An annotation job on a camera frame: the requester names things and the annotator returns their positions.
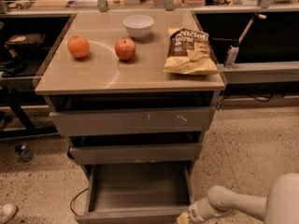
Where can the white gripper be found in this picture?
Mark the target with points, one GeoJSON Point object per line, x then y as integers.
{"type": "Point", "coordinates": [195, 211]}

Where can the grey bottom drawer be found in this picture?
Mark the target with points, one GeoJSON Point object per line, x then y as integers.
{"type": "Point", "coordinates": [137, 193]}

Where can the grey drawer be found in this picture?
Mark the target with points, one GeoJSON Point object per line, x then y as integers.
{"type": "Point", "coordinates": [136, 148]}
{"type": "Point", "coordinates": [137, 193]}
{"type": "Point", "coordinates": [128, 113]}

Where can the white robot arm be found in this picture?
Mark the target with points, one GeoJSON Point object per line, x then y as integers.
{"type": "Point", "coordinates": [280, 206]}

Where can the grey middle drawer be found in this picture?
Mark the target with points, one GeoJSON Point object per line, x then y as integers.
{"type": "Point", "coordinates": [136, 148]}

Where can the grey top drawer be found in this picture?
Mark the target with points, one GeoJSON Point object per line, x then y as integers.
{"type": "Point", "coordinates": [128, 113]}

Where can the grey drawer cabinet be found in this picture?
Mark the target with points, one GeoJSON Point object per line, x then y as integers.
{"type": "Point", "coordinates": [103, 73]}

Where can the yellow brown chip bag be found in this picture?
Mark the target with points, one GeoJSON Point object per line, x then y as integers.
{"type": "Point", "coordinates": [189, 53]}

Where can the small dark floor object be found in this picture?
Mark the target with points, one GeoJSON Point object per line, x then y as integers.
{"type": "Point", "coordinates": [23, 153]}

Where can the white shoe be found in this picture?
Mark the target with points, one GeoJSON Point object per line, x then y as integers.
{"type": "Point", "coordinates": [7, 212]}

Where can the red apple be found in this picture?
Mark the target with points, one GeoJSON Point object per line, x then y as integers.
{"type": "Point", "coordinates": [125, 49]}

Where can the white bowl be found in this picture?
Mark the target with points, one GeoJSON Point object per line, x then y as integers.
{"type": "Point", "coordinates": [138, 26]}

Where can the orange fruit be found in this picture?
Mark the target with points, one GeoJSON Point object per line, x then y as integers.
{"type": "Point", "coordinates": [78, 46]}

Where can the black office chair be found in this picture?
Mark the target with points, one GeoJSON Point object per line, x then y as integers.
{"type": "Point", "coordinates": [26, 51]}

